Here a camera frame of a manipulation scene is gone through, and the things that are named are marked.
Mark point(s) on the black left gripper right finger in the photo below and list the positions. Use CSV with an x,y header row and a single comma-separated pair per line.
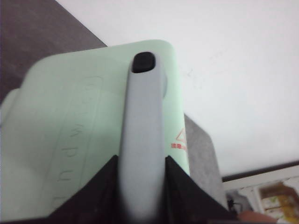
x,y
187,203

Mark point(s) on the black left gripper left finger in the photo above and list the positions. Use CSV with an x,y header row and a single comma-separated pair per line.
x,y
96,203

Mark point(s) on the breakfast maker hinged lid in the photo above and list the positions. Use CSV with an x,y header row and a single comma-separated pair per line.
x,y
64,123

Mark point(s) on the cluttered background shelf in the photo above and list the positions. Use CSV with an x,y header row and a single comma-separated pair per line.
x,y
273,193

